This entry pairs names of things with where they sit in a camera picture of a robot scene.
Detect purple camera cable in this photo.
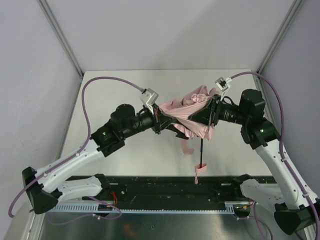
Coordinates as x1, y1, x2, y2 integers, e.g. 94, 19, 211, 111
8, 76, 147, 219
228, 71, 320, 208

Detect aluminium corner post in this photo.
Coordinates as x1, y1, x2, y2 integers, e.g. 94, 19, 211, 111
256, 0, 306, 74
36, 0, 85, 83

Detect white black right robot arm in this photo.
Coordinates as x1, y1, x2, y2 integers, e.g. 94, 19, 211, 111
188, 89, 320, 240

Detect aluminium corner post right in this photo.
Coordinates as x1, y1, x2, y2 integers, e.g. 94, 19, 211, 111
256, 0, 306, 74

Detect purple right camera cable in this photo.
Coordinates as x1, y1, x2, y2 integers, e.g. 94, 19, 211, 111
228, 71, 320, 208

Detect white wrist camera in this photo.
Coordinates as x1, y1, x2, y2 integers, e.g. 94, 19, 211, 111
139, 88, 159, 115
215, 77, 232, 99

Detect pink folding umbrella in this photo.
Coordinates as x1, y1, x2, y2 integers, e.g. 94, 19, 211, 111
158, 84, 216, 185

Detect aluminium corner post left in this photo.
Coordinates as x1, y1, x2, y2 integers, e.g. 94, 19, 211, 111
36, 0, 85, 83

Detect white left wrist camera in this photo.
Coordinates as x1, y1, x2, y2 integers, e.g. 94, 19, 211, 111
139, 88, 159, 115

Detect grey slotted cable duct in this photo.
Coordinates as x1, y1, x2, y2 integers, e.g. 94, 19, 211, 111
53, 201, 237, 216

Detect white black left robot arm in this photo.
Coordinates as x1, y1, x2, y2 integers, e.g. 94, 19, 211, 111
22, 104, 186, 214

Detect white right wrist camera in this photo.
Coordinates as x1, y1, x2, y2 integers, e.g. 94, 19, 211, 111
215, 77, 232, 99

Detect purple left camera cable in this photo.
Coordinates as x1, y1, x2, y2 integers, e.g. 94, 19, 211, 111
8, 76, 147, 219

